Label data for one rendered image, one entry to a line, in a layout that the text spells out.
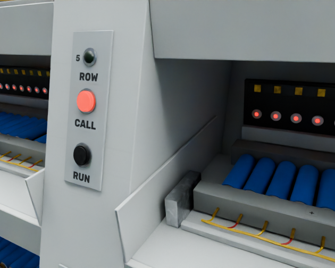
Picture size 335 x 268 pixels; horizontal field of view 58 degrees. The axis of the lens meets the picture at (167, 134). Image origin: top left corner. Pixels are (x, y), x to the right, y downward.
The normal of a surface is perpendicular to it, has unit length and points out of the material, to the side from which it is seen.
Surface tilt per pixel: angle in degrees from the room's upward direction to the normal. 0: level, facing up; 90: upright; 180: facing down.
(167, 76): 90
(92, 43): 90
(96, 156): 90
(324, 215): 21
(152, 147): 90
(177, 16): 110
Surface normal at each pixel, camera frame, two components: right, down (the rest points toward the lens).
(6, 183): -0.07, -0.91
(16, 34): -0.49, 0.39
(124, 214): 0.87, 0.15
